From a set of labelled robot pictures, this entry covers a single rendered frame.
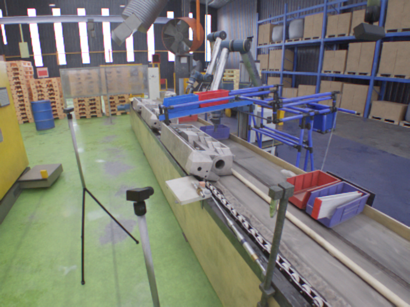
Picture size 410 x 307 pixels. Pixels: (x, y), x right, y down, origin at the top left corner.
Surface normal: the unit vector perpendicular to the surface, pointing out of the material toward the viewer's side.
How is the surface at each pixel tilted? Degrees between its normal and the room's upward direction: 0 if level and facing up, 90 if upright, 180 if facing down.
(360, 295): 0
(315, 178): 88
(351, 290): 0
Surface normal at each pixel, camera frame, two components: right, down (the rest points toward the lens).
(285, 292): 0.00, -0.94
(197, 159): 0.36, -0.56
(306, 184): 0.39, 0.29
